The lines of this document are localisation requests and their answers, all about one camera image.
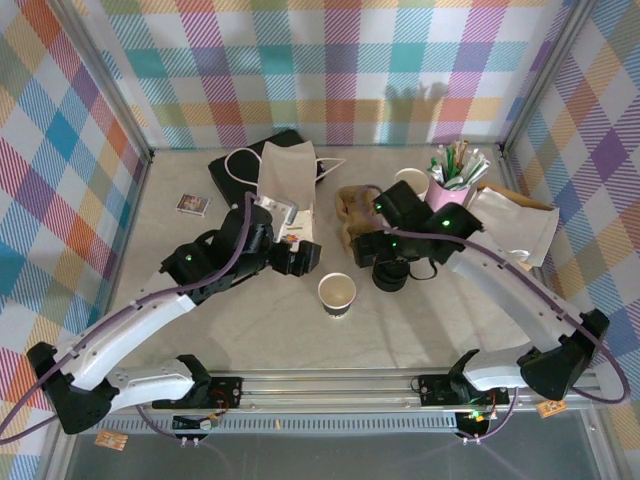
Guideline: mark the aluminium frame post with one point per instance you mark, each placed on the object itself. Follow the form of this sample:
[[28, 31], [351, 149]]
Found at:
[[544, 75], [110, 80]]

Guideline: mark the green striped straw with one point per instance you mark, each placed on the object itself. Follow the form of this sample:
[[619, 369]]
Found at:
[[435, 170]]

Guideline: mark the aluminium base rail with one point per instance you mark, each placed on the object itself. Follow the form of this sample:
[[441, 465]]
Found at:
[[325, 392]]

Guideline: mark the small circuit board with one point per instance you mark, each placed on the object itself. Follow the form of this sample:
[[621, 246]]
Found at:
[[197, 424], [475, 420]]

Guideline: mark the pink cup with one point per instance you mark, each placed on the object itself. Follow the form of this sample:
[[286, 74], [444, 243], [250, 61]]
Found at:
[[442, 195]]

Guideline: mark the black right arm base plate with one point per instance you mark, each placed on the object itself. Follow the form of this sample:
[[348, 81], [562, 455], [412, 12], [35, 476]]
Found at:
[[435, 390]]

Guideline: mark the black flat device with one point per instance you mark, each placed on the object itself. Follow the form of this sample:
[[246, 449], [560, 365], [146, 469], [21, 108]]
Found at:
[[240, 167]]

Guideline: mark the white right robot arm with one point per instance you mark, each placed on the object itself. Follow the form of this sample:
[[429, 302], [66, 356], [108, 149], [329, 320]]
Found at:
[[500, 285]]

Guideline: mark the white wrapped straw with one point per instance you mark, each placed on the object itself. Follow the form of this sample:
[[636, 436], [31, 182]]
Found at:
[[480, 171], [472, 162]]

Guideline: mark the orange paper tag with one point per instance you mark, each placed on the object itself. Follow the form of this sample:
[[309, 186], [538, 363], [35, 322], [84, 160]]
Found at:
[[111, 440], [551, 409]]

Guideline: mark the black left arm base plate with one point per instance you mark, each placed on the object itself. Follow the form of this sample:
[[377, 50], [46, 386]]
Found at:
[[227, 392]]

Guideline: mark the green paper straw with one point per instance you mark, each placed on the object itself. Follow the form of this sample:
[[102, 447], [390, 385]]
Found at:
[[452, 160]]

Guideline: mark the stack of black lids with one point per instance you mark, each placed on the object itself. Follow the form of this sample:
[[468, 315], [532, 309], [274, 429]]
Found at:
[[390, 282]]

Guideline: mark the white paper bag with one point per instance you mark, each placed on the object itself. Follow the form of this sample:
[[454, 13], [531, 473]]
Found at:
[[287, 170]]

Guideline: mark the slotted metal duct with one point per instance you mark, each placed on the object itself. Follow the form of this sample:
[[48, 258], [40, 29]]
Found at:
[[325, 425]]

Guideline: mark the stack of paper cups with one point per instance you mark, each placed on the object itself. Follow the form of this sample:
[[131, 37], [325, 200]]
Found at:
[[407, 176]]

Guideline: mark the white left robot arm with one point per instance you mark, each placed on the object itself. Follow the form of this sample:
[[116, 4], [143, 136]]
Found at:
[[150, 315]]

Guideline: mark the small sticker card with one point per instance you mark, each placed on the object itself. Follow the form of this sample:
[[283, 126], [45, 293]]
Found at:
[[192, 204]]

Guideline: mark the brown cardboard cup carrier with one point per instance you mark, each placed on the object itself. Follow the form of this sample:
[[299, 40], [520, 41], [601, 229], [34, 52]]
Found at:
[[347, 200]]

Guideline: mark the wooden stirrer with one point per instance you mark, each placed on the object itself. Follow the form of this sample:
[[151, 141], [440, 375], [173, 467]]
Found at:
[[463, 150]]

